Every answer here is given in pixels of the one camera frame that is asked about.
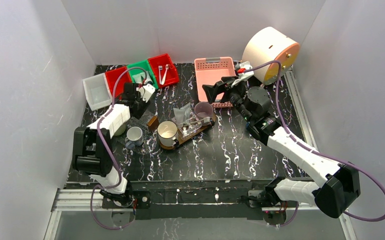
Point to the right red plastic bin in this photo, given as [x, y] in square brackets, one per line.
[172, 76]

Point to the white plastic bin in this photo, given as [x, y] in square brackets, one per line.
[97, 91]

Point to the white ribbed mug black rim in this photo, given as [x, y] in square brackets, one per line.
[168, 133]

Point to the red plastic bin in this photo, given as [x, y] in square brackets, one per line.
[172, 76]
[111, 78]

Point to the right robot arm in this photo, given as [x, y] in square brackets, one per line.
[334, 186]

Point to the grey mug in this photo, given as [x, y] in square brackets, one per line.
[134, 137]

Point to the clear textured square holder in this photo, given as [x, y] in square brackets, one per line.
[185, 132]

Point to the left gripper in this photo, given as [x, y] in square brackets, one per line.
[132, 91]

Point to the orange cap toothpaste tube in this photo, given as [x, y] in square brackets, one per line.
[179, 114]

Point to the black cap toothpaste tube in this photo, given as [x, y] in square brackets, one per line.
[186, 110]

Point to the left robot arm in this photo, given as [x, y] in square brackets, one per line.
[92, 152]

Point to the purple mug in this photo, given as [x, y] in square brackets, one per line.
[203, 111]

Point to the green plastic bin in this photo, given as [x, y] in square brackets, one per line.
[140, 71]

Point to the beige toothbrush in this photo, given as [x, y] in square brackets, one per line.
[204, 122]

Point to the pink perforated basket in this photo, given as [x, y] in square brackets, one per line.
[208, 71]

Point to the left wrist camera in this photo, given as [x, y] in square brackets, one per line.
[146, 92]

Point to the white cylindrical appliance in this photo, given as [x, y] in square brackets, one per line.
[270, 44]

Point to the brown oval wooden tray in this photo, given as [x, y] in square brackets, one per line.
[183, 141]

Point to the clear holder with round holes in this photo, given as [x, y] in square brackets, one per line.
[141, 122]

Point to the left red plastic bin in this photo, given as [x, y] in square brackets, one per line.
[111, 78]

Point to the white toothbrush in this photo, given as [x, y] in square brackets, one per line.
[163, 79]
[160, 68]

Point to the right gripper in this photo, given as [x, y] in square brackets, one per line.
[225, 92]

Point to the green mug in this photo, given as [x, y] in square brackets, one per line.
[120, 130]

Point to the brown wooden holder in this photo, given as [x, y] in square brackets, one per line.
[153, 123]

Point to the blue cap toothpaste tube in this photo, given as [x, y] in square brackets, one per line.
[150, 80]

